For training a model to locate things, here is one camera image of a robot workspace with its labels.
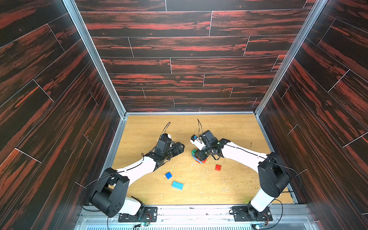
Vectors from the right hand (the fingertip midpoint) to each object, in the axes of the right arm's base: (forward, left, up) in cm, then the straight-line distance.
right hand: (200, 150), depth 91 cm
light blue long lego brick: (-5, +4, -2) cm, 6 cm away
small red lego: (-9, -11, -5) cm, 15 cm away
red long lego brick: (-7, -2, -2) cm, 7 cm away
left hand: (-1, +12, +4) cm, 13 cm away
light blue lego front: (-21, +14, -5) cm, 26 cm away
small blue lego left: (-15, +20, -5) cm, 25 cm away
